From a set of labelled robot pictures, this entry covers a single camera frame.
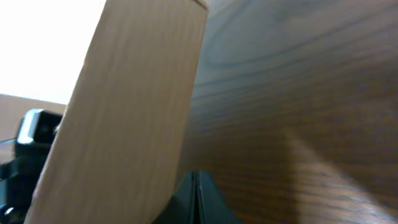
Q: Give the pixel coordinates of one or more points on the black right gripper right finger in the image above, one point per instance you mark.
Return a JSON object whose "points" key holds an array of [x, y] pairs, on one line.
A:
{"points": [[212, 208]]}

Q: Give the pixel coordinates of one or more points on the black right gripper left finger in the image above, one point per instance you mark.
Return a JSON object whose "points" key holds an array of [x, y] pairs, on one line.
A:
{"points": [[181, 207]]}

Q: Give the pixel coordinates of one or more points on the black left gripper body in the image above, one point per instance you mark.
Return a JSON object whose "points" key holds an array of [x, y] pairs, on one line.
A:
{"points": [[19, 178]]}

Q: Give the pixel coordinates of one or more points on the brown cardboard box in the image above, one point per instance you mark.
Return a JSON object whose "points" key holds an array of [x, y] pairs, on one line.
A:
{"points": [[116, 150]]}

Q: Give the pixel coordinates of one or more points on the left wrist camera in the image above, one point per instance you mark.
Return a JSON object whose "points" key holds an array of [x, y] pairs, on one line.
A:
{"points": [[38, 127]]}

